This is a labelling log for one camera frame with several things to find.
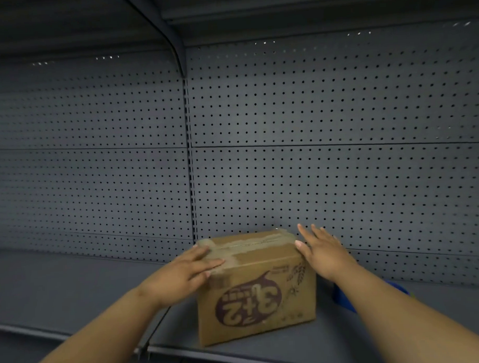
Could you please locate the grey perforated back panel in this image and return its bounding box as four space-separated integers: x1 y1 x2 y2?
0 142 197 271
191 137 479 300
0 51 189 155
184 19 479 154

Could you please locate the person's left forearm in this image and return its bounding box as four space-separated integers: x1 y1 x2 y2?
18 286 164 363

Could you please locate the brown printed cardboard box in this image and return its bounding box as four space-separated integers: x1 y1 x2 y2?
194 229 320 348

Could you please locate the grey slotted upright post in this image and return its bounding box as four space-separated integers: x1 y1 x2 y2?
183 76 199 245

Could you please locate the person's left hand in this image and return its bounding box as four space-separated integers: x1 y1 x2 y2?
138 244 228 310

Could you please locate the person's right forearm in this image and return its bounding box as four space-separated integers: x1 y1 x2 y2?
329 257 479 363

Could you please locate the black curved shelf bracket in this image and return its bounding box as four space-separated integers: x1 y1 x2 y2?
121 0 189 80

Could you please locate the blue plastic item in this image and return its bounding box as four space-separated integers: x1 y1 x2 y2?
332 279 412 315

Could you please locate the person's right hand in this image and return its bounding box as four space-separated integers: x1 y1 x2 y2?
294 221 360 284

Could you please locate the grey metal shelf board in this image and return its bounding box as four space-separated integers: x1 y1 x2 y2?
0 0 181 70
0 241 199 347
155 0 479 49
144 271 479 363

